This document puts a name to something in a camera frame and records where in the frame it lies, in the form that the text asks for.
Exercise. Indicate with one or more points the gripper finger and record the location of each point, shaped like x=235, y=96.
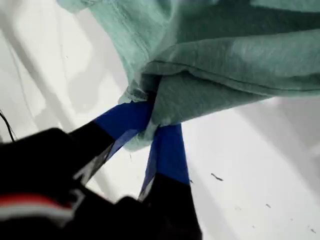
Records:
x=122, y=120
x=170, y=155

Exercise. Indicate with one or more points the pale green T-shirt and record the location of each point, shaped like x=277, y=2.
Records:
x=225, y=62

